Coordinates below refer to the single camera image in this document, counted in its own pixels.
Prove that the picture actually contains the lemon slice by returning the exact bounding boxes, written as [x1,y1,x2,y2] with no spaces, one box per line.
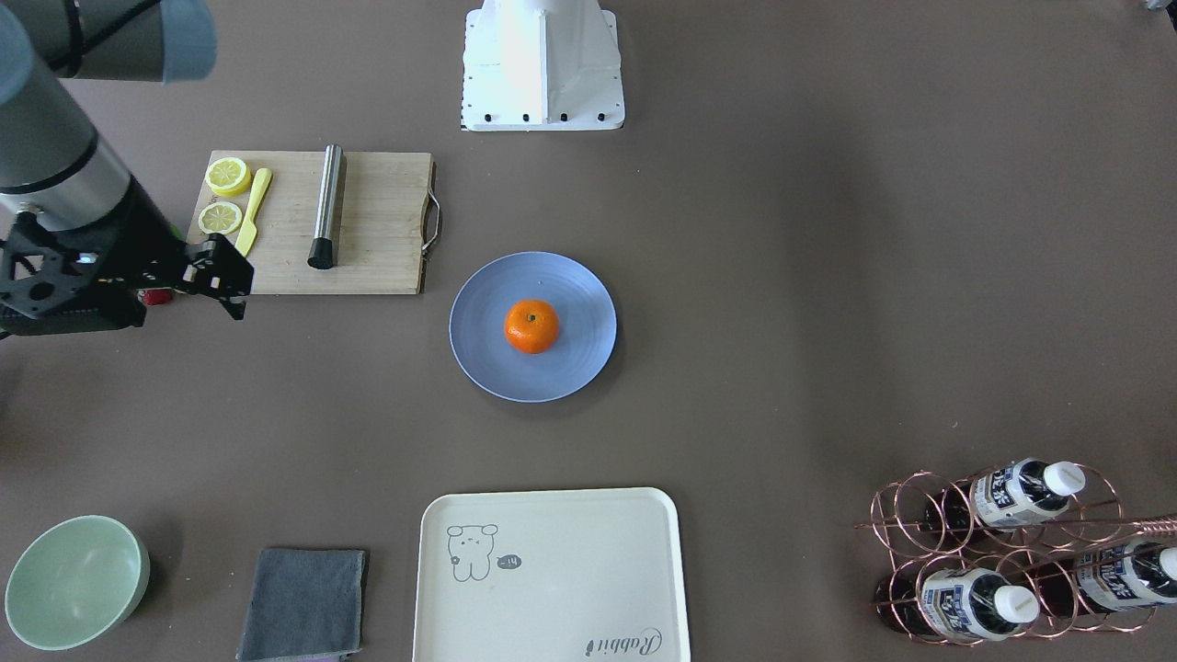
[197,200,245,236]
[202,155,253,197]

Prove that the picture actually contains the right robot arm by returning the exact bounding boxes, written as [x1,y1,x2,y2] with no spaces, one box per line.
[1,1,254,337]

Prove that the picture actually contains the wooden cutting board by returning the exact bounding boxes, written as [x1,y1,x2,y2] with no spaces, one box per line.
[210,150,435,296]

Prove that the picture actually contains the red strawberry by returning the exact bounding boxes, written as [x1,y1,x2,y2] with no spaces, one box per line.
[138,287,174,307]

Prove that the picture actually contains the yellow plastic knife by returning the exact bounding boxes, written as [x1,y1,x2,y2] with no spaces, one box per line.
[234,167,273,258]

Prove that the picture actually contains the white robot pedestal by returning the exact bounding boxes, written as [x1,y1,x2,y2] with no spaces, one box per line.
[460,1,626,131]

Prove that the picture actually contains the tea bottle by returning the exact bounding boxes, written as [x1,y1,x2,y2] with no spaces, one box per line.
[1028,538,1176,618]
[872,568,1040,646]
[918,458,1086,542]

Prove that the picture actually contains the blue plate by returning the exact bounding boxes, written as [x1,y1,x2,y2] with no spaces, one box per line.
[448,251,618,403]

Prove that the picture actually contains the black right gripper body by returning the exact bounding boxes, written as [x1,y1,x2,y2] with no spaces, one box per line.
[1,180,188,337]

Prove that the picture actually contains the green bowl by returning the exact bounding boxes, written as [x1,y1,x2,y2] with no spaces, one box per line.
[4,515,151,651]

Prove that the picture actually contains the tea bottle front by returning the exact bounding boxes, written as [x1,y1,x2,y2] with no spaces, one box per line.
[872,568,1040,646]

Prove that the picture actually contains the lemon slice lower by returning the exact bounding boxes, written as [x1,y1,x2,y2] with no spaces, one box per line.
[202,155,253,197]

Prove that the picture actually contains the steel muddler black tip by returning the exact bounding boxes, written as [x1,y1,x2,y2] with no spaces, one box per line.
[307,143,348,269]

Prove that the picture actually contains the tea bottle back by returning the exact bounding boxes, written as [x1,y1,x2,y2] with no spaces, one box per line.
[1028,538,1176,618]
[918,458,1086,542]

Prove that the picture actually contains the copper wire bottle rack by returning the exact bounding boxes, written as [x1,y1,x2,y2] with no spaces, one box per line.
[866,464,1173,638]

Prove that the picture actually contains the cream rabbit tray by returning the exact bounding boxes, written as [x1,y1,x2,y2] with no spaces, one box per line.
[412,486,692,661]

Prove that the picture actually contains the lemon slice upper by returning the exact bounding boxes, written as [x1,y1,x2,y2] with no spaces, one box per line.
[197,200,245,236]

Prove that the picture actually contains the grey folded cloth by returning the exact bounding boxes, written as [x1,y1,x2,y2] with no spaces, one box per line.
[235,547,370,661]

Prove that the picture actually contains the orange mandarin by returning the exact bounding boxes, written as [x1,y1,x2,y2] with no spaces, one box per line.
[503,299,561,355]

